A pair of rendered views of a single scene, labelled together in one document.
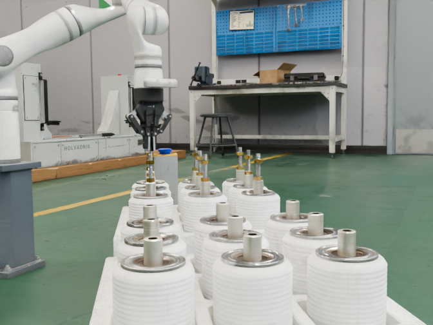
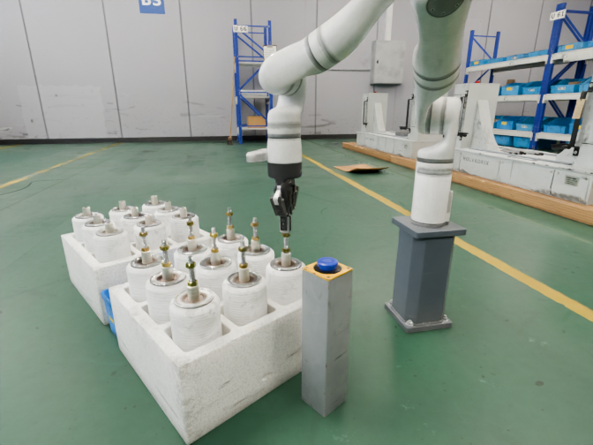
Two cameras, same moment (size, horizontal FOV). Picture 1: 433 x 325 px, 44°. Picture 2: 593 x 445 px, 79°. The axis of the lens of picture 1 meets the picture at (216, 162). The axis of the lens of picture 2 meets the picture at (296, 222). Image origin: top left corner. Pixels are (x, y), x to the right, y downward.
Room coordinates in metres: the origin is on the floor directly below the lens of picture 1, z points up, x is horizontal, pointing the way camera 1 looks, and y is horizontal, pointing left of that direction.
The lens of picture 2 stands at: (2.02, -0.26, 0.61)
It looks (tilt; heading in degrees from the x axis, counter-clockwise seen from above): 18 degrees down; 144
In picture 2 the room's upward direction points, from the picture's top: straight up
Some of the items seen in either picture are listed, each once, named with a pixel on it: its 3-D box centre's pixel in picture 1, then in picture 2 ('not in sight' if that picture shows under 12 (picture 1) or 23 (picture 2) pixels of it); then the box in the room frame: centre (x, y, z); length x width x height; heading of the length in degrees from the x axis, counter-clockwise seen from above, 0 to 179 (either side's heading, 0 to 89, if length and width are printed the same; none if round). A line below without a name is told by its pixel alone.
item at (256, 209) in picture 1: (258, 233); (152, 295); (1.17, -0.09, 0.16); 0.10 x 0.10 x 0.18
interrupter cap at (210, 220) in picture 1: (222, 220); (149, 223); (0.86, -0.01, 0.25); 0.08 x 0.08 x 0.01
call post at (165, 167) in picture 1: (165, 207); (325, 338); (1.55, 0.15, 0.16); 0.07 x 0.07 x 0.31; 7
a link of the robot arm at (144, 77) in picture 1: (152, 75); (276, 147); (1.36, 0.16, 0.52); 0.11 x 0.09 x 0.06; 37
